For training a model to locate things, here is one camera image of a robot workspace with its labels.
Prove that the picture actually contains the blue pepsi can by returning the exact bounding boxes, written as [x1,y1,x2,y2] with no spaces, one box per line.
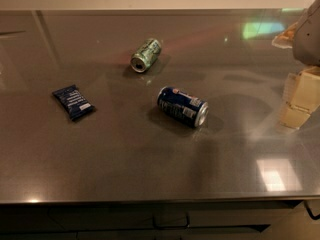
[157,86,209,128]

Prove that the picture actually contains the green soda can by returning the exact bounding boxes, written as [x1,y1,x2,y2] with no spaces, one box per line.
[130,38,162,73]

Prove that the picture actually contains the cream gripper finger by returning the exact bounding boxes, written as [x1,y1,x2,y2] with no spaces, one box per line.
[279,66,320,129]
[272,23,298,49]

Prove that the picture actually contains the dark blue snack packet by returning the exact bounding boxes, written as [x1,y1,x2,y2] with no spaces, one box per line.
[52,85,95,121]

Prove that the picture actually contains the black drawer handle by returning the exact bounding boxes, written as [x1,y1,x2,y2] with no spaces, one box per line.
[152,213,190,230]

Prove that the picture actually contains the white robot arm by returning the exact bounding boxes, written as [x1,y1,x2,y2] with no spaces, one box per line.
[272,0,320,129]

